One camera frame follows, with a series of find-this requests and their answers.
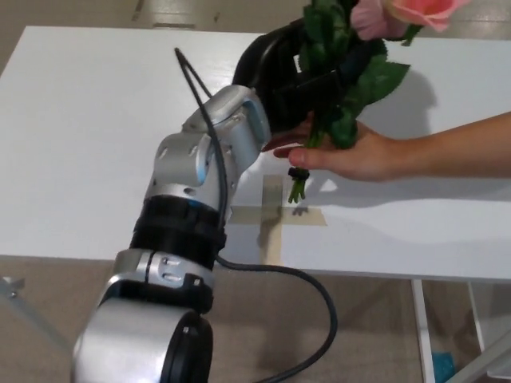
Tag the bare human hand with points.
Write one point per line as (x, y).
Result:
(359, 159)

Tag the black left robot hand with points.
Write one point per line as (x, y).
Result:
(279, 60)

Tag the pink rose bouquet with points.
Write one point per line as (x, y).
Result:
(379, 76)

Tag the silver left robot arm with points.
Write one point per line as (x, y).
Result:
(223, 131)

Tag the bare human forearm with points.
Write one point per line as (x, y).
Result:
(459, 151)

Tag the beige masking tape strip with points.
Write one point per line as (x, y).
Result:
(311, 217)
(273, 187)

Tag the white table leg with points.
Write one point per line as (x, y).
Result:
(423, 339)
(476, 319)

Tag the teal object on floor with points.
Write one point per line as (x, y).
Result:
(444, 369)

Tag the grey metal stand frame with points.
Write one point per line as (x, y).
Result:
(499, 367)
(24, 315)

